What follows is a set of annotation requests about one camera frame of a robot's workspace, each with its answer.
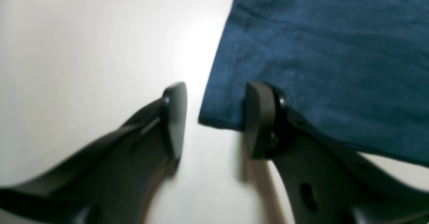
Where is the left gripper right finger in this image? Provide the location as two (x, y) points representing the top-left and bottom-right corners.
(244, 81), (429, 224)

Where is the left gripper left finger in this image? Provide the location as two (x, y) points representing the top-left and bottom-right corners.
(0, 82), (187, 224)

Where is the dark blue T-shirt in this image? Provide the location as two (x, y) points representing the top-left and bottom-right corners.
(198, 0), (429, 166)

